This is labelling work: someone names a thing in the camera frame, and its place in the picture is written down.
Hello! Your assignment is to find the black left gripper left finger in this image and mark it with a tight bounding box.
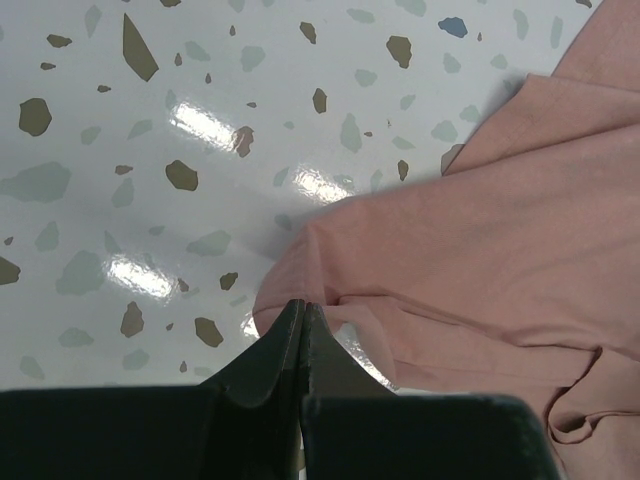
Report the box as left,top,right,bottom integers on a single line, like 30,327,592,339
1,300,305,479

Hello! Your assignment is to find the pink printed t-shirt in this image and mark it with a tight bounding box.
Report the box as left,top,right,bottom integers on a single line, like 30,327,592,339
253,1,639,479

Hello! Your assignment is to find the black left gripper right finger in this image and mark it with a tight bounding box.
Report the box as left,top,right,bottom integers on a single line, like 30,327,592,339
300,304,561,479

